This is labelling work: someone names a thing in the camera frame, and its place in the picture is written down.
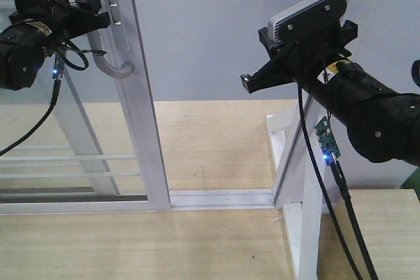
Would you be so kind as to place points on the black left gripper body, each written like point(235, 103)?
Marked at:
point(54, 21)

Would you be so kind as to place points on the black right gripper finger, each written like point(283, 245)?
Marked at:
point(262, 79)

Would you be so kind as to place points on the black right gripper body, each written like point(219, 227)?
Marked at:
point(302, 50)

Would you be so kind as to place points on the grey curved door handle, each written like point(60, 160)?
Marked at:
point(95, 43)

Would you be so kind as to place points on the white framed sliding glass door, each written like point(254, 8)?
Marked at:
point(82, 141)

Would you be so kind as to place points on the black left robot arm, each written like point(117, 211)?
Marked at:
point(20, 62)

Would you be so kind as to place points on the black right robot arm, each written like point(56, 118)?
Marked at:
point(381, 123)

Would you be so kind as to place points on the aluminium door floor track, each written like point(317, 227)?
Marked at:
point(222, 199)

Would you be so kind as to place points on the white triangular support brace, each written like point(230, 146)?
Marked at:
point(305, 194)

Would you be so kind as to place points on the light plywood base board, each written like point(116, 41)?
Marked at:
point(207, 145)

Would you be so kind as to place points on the green circuit board right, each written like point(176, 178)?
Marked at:
point(326, 139)

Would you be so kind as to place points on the green sandbag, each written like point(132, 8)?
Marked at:
point(413, 182)

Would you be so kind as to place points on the light wooden box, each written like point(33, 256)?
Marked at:
point(389, 222)

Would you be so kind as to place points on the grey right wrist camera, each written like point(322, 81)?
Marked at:
point(302, 20)

